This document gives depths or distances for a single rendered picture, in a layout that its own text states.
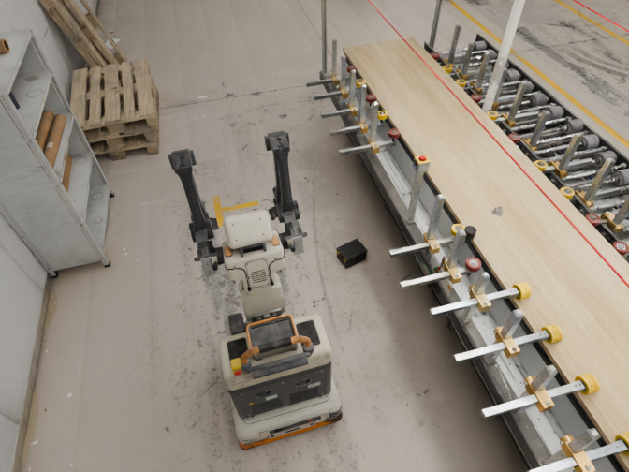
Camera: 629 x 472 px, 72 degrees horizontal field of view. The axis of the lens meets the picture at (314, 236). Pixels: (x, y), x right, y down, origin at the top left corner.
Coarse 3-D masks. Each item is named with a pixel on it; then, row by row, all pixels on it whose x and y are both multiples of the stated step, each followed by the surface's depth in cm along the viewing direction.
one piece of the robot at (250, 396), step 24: (240, 336) 221; (312, 336) 220; (240, 360) 201; (264, 360) 212; (312, 360) 213; (240, 384) 210; (264, 384) 218; (288, 384) 226; (312, 384) 234; (240, 408) 231; (264, 408) 240
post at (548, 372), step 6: (546, 366) 173; (552, 366) 172; (540, 372) 177; (546, 372) 173; (552, 372) 171; (534, 378) 182; (540, 378) 178; (546, 378) 174; (534, 384) 182; (540, 384) 178; (546, 384) 179; (522, 396) 193; (522, 408) 199
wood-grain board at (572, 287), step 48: (384, 48) 407; (384, 96) 351; (432, 96) 349; (432, 144) 308; (480, 144) 306; (480, 192) 274; (528, 192) 273; (480, 240) 248; (528, 240) 247; (576, 240) 246; (576, 288) 224; (624, 288) 224; (576, 336) 207; (624, 336) 206; (624, 384) 191; (624, 432) 178
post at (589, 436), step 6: (588, 432) 156; (594, 432) 156; (576, 438) 164; (582, 438) 160; (588, 438) 157; (594, 438) 155; (570, 444) 168; (576, 444) 164; (582, 444) 161; (588, 444) 160; (576, 450) 165; (552, 456) 181; (558, 456) 177; (564, 456) 173; (546, 462) 186; (552, 462) 182
